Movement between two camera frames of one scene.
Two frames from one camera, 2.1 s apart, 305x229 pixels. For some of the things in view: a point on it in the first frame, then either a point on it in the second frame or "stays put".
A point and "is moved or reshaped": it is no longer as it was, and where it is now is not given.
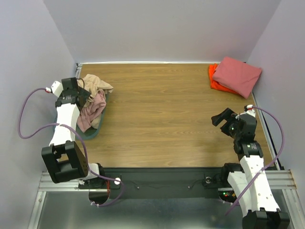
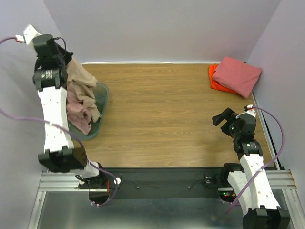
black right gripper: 225,121 stays put
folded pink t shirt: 238,76 stays put
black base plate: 159,183 stays put
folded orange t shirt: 214,84 stays put
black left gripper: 84,94 to 68,55
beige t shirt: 92,84 is moved or reshaped
